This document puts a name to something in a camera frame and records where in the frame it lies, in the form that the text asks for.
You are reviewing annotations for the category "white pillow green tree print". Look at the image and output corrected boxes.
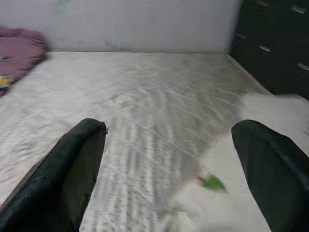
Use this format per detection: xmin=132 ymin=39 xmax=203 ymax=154
xmin=166 ymin=93 xmax=309 ymax=232

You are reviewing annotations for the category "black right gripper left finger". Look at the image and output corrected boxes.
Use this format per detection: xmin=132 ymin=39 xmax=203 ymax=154
xmin=0 ymin=118 xmax=107 ymax=232

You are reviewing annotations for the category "white quilted mattress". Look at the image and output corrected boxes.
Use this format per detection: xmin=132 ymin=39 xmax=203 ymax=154
xmin=0 ymin=51 xmax=276 ymax=232

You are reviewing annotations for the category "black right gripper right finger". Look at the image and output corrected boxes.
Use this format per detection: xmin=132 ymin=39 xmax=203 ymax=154
xmin=231 ymin=119 xmax=309 ymax=232

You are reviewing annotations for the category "purple cartoon print blanket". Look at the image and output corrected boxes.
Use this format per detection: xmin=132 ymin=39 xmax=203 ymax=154
xmin=0 ymin=26 xmax=49 ymax=97

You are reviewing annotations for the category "black tufted studded headboard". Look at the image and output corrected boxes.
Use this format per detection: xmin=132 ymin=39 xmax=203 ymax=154
xmin=229 ymin=0 xmax=309 ymax=101

